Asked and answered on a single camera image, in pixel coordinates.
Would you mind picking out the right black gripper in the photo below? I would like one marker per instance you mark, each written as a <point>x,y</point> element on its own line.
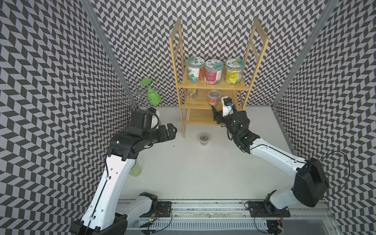
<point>217,115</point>

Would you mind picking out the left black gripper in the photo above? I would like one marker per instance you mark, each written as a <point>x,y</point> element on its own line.
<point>163,136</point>

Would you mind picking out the small clear tub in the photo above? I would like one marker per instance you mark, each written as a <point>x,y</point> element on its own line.
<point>214,97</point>
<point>192,93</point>
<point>204,139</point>

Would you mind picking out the yellow label seed jar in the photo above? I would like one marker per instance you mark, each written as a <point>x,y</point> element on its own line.
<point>234,70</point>

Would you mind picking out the flower seed jar pink label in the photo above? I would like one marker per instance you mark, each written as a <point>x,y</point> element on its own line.
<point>213,71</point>

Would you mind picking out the carrot seed jar red label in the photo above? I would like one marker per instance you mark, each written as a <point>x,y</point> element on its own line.
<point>195,68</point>

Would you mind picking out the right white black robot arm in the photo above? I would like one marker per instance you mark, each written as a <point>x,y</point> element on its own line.
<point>310,181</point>

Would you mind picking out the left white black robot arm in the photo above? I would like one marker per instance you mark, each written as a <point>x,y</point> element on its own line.
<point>101,217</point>

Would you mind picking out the bamboo three-tier shelf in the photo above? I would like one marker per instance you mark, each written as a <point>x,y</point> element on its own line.
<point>198,111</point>

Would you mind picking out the green plastic goblet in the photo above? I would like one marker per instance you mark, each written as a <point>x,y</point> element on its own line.
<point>152,95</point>

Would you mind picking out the green translucent plastic cup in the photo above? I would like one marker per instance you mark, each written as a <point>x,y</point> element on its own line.
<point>135,170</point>

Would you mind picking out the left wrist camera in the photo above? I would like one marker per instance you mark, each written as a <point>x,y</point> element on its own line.
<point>155,117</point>

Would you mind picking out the chrome wire glass rack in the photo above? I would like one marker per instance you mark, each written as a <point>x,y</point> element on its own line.
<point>139,100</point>

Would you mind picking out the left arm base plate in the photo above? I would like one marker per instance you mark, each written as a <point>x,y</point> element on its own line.
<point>162,210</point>

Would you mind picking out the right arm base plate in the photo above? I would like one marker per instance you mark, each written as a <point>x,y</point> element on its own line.
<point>262,209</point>

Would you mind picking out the aluminium front rail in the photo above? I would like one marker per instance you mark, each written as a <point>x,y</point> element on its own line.
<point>238,209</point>

